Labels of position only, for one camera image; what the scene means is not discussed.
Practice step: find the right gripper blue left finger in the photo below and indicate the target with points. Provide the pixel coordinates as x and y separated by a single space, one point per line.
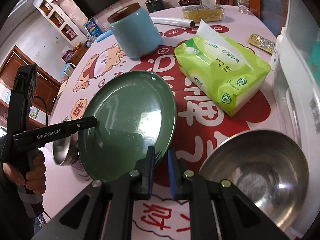
145 179

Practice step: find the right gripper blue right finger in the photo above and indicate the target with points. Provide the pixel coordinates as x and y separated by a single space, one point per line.
180 185

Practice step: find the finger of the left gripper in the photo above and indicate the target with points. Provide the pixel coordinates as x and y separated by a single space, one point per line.
83 123

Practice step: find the small steel bowl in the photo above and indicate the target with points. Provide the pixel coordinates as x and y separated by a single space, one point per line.
65 150

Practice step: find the green ceramic plate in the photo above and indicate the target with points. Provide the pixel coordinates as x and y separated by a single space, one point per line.
134 111

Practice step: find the pink steel bowl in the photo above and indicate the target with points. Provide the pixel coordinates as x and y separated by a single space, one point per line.
268 167

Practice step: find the person left hand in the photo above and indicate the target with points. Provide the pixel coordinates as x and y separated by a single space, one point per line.
34 180

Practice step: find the brown wooden door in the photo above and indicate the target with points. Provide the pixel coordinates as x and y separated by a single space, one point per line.
47 87

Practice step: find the wooden tv cabinet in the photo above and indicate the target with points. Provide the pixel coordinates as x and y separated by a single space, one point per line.
78 55

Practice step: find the blue pencil case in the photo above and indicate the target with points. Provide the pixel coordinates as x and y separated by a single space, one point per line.
103 36

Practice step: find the teal canister brown lid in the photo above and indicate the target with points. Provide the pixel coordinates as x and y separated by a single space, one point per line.
135 31

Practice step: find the green tissue pack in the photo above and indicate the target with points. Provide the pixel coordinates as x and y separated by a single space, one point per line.
227 72

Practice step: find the plastic wrap roll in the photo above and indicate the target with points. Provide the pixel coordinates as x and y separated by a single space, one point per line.
174 22

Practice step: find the black small heater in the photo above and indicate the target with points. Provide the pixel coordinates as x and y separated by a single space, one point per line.
155 5

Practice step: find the white bottle sterilizer appliance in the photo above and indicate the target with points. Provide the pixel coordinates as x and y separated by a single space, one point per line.
299 63

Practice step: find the yellow sponge pack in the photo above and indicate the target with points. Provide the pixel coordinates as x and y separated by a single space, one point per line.
207 13

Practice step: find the glass cup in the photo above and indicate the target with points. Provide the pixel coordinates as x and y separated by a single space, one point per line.
243 6

